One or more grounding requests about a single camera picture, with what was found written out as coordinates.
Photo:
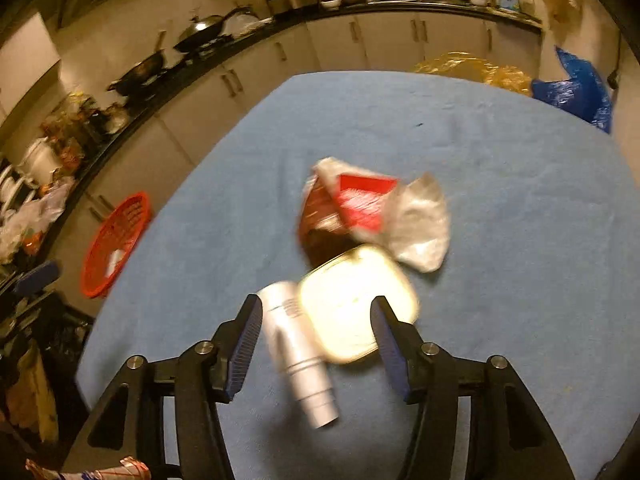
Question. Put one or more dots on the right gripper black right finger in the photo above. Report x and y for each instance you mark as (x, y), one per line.
(424, 374)

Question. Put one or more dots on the black wok with lid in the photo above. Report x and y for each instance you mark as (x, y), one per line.
(205, 30)

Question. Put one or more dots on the black frying pan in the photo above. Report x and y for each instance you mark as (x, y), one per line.
(142, 72)

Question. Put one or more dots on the silver red foil wrapper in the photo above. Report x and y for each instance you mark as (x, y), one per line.
(410, 221)

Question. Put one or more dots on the blue plastic bag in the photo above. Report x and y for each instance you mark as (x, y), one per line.
(582, 93)

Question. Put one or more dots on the yellow plastic bag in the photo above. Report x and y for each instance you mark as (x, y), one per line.
(464, 65)

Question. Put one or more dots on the red plastic basket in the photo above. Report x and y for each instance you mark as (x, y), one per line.
(114, 243)

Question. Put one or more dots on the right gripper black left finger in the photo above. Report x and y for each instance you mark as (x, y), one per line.
(212, 372)

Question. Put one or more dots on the dark brown snack bag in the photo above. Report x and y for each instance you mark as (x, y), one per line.
(321, 232)

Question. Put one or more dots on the white plastic bottle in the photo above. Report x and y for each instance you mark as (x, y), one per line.
(291, 344)

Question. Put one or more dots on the yellow plastic tub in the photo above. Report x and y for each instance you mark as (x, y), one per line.
(337, 296)

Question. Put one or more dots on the blue table cloth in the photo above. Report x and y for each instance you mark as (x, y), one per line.
(542, 267)

